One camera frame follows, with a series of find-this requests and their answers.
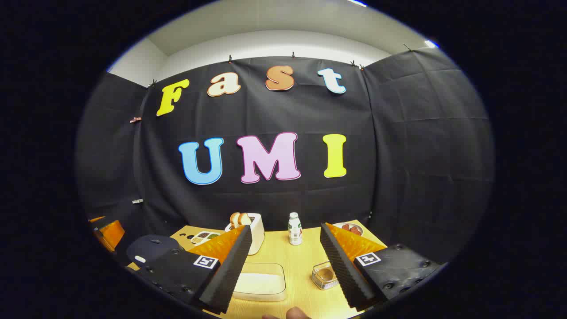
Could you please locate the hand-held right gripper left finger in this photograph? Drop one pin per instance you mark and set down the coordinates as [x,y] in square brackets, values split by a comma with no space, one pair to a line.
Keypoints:
[228,274]

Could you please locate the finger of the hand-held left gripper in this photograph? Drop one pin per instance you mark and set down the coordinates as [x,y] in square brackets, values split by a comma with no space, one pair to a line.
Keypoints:
[110,232]

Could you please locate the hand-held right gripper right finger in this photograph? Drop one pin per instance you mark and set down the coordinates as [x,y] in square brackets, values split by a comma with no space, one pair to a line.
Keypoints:
[341,270]

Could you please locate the clear tray of white rice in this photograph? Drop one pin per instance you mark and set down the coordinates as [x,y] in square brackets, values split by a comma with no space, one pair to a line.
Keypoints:
[261,283]

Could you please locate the black and silver rice cooker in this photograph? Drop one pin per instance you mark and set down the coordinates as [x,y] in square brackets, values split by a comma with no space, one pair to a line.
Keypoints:
[150,248]

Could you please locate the white divided grain dish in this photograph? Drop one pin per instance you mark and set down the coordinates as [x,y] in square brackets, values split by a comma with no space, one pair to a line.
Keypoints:
[201,239]

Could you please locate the white round plate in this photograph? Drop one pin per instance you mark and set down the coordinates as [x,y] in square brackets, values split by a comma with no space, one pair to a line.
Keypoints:
[337,226]

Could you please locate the white toaster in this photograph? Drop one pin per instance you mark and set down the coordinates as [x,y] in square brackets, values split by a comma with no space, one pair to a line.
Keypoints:
[257,235]

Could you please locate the toasted bread slice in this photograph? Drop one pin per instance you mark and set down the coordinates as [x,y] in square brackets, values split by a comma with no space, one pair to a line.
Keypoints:
[234,219]
[245,219]

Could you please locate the white milk bottle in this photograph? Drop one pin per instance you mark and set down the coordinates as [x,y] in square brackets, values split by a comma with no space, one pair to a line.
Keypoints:
[295,232]

